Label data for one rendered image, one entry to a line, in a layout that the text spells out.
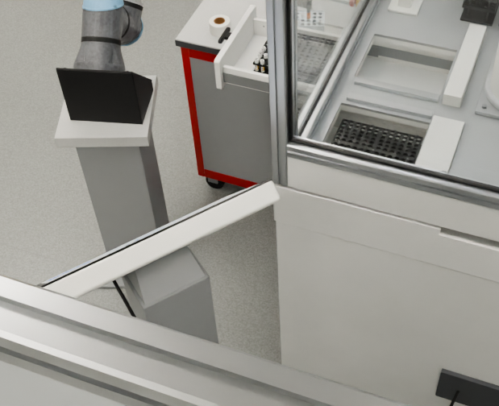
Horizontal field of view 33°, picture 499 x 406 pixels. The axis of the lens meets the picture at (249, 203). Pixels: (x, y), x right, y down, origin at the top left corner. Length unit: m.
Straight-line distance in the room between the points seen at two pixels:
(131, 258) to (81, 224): 1.67
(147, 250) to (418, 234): 0.70
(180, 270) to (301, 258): 0.56
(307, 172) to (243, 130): 1.02
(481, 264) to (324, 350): 0.73
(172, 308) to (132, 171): 0.92
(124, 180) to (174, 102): 1.09
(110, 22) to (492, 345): 1.39
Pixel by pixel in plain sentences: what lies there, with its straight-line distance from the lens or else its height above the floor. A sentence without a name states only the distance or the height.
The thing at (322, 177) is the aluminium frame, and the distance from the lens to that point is 1.98.
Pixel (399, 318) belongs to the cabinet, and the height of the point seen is 0.52.
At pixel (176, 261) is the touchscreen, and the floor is 1.06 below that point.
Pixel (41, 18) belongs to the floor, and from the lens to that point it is 4.36.
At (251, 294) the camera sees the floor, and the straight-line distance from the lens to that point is 3.00.
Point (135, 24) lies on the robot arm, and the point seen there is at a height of 0.92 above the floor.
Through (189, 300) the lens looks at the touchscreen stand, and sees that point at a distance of 1.82.
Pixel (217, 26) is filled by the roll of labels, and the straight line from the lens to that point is 2.78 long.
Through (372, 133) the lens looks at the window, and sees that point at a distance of 1.85.
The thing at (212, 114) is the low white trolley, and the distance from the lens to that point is 2.99.
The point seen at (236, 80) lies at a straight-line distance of 2.48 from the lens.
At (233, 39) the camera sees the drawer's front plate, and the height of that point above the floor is 0.93.
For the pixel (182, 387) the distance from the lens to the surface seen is 0.48.
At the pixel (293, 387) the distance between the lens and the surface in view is 0.47.
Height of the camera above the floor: 2.47
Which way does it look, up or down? 49 degrees down
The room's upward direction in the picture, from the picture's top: 4 degrees counter-clockwise
